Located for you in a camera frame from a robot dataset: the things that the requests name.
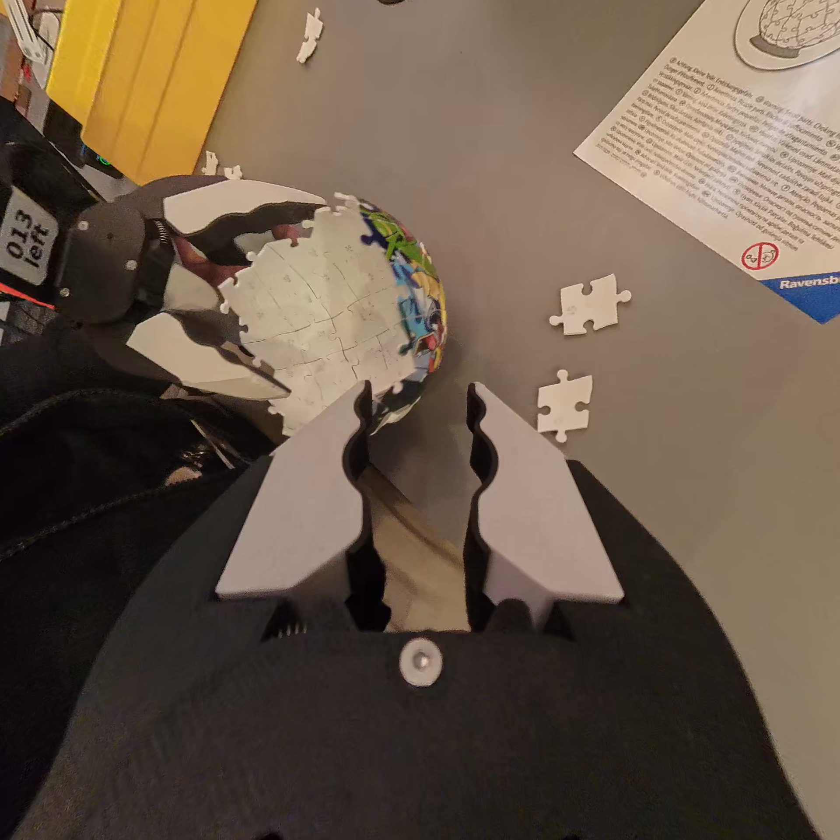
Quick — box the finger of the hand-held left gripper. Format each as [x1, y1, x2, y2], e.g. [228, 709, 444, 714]
[161, 179, 330, 268]
[125, 308, 293, 403]

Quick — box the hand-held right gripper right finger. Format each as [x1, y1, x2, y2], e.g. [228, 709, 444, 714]
[462, 382, 626, 632]

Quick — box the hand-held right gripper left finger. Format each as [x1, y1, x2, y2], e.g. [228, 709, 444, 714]
[214, 381, 393, 634]

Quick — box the partly built puzzle ball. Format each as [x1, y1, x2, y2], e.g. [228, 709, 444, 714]
[218, 192, 448, 439]

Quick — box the person's left hand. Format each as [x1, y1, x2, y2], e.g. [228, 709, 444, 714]
[172, 236, 253, 290]

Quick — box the black device with green light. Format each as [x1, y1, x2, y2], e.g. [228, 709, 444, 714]
[42, 112, 126, 181]

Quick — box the yellow plastic box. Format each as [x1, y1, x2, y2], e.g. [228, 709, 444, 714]
[45, 0, 260, 186]

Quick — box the person's black jacket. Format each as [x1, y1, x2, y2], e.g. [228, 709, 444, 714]
[0, 325, 280, 821]

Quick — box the white instruction leaflet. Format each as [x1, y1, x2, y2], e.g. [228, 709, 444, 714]
[573, 0, 840, 326]

